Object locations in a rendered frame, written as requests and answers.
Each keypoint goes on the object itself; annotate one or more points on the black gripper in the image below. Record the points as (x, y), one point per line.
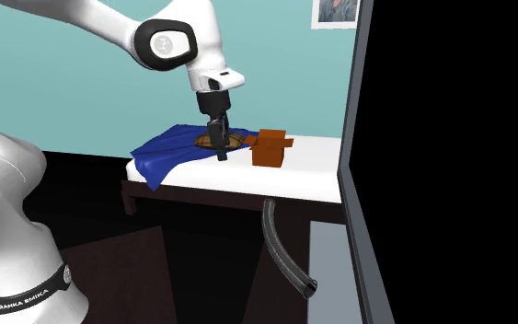
(212, 102)

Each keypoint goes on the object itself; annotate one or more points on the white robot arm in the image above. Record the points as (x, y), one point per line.
(182, 27)

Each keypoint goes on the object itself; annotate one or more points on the brown woven bowl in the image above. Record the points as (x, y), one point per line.
(236, 140)

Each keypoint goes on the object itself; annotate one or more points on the orange cardboard box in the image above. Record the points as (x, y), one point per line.
(267, 153)

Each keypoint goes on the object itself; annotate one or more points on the blue cloth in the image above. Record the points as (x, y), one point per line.
(164, 157)

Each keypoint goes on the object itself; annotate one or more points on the grey framed black panel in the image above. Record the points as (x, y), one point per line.
(447, 161)

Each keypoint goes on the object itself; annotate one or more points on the white bed with dark frame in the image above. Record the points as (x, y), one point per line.
(303, 175)

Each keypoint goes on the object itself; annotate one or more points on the white framed wall picture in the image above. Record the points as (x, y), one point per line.
(334, 11)

